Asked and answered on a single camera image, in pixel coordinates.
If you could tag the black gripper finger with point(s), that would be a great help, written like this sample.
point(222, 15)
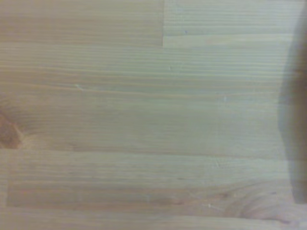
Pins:
point(297, 100)

